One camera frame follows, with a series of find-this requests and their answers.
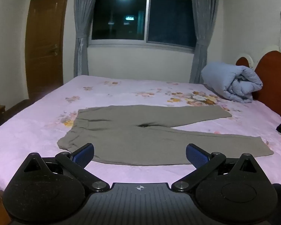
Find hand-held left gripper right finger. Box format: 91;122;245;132
171;143;258;192

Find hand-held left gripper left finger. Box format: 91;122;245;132
22;143;110;192

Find grey-green pants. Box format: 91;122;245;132
57;105;274;166

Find bed with pink floral sheet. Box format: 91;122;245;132
0;75;281;193

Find rolled light blue quilt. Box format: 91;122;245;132
201;61;263;104

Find wooden headboard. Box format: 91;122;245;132
235;46;281;121

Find brown wooden door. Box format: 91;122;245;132
25;0;72;99

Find grey curtain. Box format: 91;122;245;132
73;0;101;77
189;0;220;84

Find sliding glass window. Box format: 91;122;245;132
88;0;197;51

